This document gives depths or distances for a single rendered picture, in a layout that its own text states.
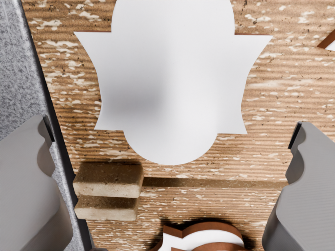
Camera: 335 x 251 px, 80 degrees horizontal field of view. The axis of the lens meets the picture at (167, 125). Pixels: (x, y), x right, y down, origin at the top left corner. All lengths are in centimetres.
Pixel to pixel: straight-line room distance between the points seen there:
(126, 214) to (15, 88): 15
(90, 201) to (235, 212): 15
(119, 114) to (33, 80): 9
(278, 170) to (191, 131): 10
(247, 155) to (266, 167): 2
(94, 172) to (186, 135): 9
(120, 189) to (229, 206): 12
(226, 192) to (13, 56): 23
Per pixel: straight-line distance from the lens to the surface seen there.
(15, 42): 21
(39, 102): 22
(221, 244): 26
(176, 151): 17
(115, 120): 16
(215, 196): 23
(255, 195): 24
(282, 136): 20
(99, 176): 19
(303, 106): 19
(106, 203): 21
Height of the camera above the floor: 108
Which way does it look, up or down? 59 degrees down
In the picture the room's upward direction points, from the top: 176 degrees counter-clockwise
